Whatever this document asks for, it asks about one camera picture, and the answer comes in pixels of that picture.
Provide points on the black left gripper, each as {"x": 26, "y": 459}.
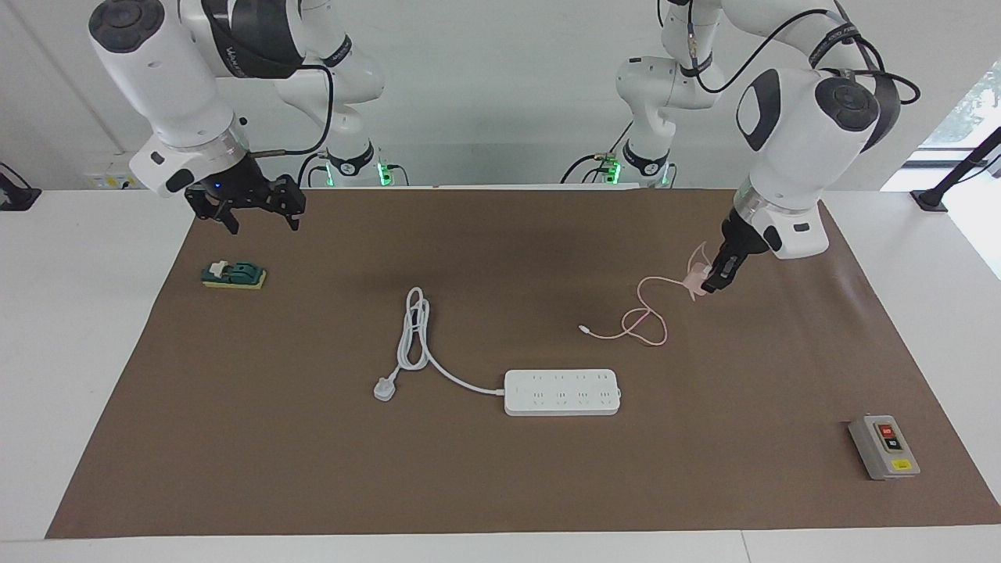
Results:
{"x": 739, "y": 238}

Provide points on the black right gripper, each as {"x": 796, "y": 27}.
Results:
{"x": 231, "y": 191}

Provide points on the pink charger block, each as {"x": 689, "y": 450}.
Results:
{"x": 694, "y": 277}

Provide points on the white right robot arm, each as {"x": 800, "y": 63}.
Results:
{"x": 164, "y": 78}

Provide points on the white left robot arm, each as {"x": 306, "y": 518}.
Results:
{"x": 798, "y": 156}

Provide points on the white power strip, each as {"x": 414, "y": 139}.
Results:
{"x": 563, "y": 392}

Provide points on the green circuit board fixture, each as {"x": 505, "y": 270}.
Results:
{"x": 235, "y": 275}

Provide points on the grey push button box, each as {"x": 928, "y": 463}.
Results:
{"x": 884, "y": 447}

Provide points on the window with green foliage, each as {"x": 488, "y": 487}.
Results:
{"x": 970, "y": 109}

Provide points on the brown table mat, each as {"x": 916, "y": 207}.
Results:
{"x": 500, "y": 469}

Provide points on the white wall socket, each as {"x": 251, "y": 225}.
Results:
{"x": 102, "y": 181}

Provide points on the black clamp mount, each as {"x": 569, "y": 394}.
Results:
{"x": 931, "y": 199}
{"x": 16, "y": 197}

